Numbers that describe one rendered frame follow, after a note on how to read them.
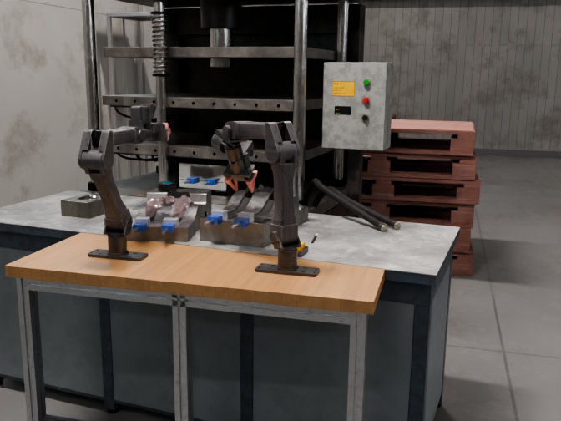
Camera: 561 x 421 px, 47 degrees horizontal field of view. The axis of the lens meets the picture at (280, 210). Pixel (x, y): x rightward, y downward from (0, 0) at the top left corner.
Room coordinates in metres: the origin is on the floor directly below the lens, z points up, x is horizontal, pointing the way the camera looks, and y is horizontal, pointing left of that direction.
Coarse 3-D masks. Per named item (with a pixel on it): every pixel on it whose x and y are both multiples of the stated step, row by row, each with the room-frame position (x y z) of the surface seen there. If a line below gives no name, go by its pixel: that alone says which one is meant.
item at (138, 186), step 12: (120, 180) 3.72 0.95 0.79; (132, 180) 3.72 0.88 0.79; (144, 180) 3.73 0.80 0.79; (156, 180) 3.73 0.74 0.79; (96, 192) 3.35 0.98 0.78; (120, 192) 3.35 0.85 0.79; (132, 192) 3.35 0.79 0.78; (144, 192) 3.36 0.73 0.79; (312, 192) 3.41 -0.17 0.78; (216, 204) 3.09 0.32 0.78; (324, 204) 3.16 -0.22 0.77; (336, 204) 3.38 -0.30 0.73
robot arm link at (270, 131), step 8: (232, 128) 2.14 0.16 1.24; (240, 128) 2.11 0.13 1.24; (248, 128) 2.09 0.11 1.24; (256, 128) 2.05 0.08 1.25; (264, 128) 2.02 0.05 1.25; (272, 128) 1.96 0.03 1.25; (280, 128) 2.02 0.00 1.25; (288, 128) 2.00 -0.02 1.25; (232, 136) 2.14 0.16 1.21; (240, 136) 2.11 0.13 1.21; (248, 136) 2.09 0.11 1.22; (256, 136) 2.05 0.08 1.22; (264, 136) 2.02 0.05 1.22; (272, 136) 1.95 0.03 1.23; (280, 136) 1.97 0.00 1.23; (288, 136) 2.02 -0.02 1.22; (272, 144) 1.95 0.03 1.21; (296, 144) 1.99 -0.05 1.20; (272, 152) 1.95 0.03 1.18; (272, 160) 1.95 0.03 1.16
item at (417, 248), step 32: (64, 192) 3.25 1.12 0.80; (32, 224) 2.55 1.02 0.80; (64, 224) 2.56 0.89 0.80; (96, 224) 2.56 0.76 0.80; (320, 224) 2.61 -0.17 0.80; (352, 224) 2.62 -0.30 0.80; (416, 224) 2.63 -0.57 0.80; (320, 256) 2.13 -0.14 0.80; (352, 256) 2.13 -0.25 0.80; (384, 256) 2.13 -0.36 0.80; (416, 256) 2.14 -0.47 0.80
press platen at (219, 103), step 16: (112, 96) 3.42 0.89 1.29; (128, 96) 3.38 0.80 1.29; (144, 96) 3.38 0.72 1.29; (176, 96) 3.43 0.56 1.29; (192, 96) 3.46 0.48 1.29; (208, 96) 3.48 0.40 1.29; (224, 96) 3.51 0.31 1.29; (240, 96) 3.54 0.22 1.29; (256, 96) 3.57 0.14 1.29; (272, 96) 3.59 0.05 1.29; (288, 96) 3.62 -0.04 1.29; (320, 96) 3.68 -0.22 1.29
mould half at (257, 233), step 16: (240, 192) 2.61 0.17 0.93; (256, 192) 2.60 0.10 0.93; (224, 208) 2.51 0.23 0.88; (256, 208) 2.49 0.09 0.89; (272, 208) 2.47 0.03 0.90; (304, 208) 2.65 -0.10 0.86; (224, 224) 2.28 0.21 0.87; (256, 224) 2.24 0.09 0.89; (208, 240) 2.31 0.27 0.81; (224, 240) 2.28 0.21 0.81; (240, 240) 2.26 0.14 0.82; (256, 240) 2.24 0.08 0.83
